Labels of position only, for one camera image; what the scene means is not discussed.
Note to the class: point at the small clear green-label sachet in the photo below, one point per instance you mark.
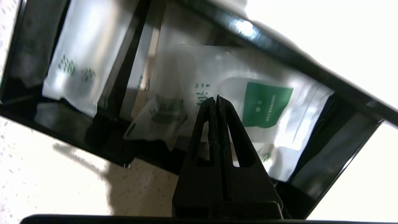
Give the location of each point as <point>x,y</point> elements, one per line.
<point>267,105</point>

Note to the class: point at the black pull-out drawer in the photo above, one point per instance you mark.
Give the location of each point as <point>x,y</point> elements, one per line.
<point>62,124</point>

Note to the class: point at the flat white green-label packet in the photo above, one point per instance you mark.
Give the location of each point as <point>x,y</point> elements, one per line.
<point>283,163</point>

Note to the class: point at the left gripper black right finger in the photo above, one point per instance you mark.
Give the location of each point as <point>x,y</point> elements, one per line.
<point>245,177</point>

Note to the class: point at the wide white wrapped packet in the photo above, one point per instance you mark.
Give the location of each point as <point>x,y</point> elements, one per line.
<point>84,46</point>

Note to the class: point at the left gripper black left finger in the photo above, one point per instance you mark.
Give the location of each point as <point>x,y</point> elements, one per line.
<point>199,174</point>

